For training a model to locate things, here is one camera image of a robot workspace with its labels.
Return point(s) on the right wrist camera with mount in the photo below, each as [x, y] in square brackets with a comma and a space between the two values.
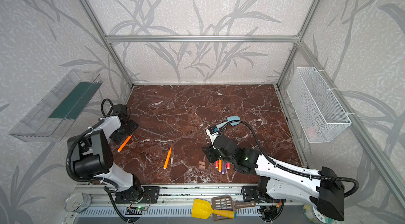
[212, 133]

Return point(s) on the brown toy spatula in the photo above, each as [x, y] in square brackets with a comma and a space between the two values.
[226, 202]

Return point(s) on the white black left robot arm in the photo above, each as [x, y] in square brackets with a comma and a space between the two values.
[90, 157]

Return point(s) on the purple marker pen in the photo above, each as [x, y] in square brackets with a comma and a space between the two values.
[223, 167]

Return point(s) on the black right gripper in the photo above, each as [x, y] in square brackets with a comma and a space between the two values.
[214, 153]

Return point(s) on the clear plastic wall tray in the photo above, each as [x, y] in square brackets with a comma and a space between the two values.
[53, 116]

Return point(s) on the orange marker pen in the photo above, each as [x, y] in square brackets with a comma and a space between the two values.
[220, 166]

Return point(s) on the green circuit board with wires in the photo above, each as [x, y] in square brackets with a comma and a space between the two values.
[136, 210]

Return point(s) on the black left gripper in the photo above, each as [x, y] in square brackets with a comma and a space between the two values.
[123, 127]

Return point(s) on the white wire mesh basket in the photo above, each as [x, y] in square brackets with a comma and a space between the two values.
[320, 114]

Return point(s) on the light blue toy shovel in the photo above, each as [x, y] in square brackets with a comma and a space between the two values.
[233, 119]

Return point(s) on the aluminium cage frame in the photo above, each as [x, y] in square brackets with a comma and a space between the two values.
[390, 175]

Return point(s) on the yellow toy shovel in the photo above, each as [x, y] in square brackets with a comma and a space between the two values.
[202, 209]

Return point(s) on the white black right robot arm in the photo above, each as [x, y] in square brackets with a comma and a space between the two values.
[280, 180]

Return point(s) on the short orange highlighter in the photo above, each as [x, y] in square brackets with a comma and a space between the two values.
[167, 159]
[125, 143]

